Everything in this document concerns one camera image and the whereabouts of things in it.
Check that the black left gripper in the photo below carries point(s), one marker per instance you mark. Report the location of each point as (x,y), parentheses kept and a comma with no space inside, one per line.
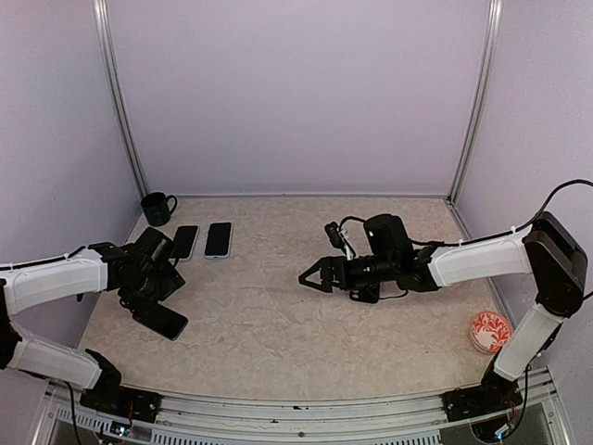
(170,283)

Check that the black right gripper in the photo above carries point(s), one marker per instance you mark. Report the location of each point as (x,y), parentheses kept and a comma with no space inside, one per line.
(328,264)

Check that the black smartphone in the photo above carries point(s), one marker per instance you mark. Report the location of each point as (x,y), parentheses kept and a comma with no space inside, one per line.
(162,320)
(218,238)

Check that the lavender phone case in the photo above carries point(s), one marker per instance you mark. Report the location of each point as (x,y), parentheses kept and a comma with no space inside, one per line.
(184,242)

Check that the light blue phone case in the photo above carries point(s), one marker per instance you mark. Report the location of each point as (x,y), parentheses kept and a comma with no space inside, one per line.
(218,256)

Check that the black phone case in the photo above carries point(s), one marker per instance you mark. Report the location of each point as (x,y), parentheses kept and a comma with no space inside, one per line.
(369,294)

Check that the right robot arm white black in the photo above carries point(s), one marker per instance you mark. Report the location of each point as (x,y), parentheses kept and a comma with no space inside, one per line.
(542,248)

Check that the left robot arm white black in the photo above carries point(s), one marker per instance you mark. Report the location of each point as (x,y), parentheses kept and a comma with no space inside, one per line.
(142,274)

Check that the dark green mug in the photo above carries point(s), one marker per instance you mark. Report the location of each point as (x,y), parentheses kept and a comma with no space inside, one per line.
(158,208)

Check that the red white patterned dish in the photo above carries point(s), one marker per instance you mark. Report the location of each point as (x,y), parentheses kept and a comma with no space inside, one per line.
(490,331)

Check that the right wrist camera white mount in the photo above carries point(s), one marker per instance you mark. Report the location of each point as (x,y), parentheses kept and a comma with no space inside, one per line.
(339,240)

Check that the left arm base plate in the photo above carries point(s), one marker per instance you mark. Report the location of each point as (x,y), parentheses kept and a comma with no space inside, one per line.
(109,396)

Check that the front aluminium rail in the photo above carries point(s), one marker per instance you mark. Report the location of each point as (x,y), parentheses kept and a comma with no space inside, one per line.
(183,419)

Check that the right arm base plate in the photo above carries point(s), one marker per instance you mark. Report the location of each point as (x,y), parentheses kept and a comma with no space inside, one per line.
(486,398)

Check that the left aluminium frame post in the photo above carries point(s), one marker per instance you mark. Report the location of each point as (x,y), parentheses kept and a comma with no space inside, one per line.
(108,53)

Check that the aluminium frame post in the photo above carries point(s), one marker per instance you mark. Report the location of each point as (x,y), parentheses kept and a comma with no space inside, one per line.
(108,53)
(479,100)

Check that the right aluminium frame post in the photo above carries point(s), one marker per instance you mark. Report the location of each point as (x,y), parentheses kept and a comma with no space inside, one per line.
(479,100)

